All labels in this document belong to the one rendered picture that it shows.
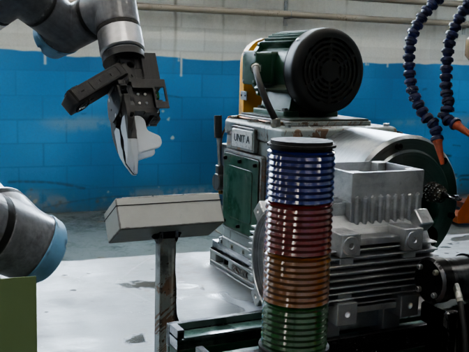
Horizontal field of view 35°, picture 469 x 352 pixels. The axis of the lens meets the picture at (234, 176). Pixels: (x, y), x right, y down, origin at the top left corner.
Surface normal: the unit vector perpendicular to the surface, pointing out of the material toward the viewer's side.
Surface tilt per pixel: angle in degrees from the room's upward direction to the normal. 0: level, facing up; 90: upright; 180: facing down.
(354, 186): 90
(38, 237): 81
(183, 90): 90
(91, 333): 0
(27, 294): 90
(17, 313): 90
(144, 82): 60
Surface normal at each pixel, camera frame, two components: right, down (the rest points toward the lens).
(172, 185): 0.36, 0.15
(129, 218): 0.39, -0.37
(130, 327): 0.03, -0.99
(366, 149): -0.55, -0.74
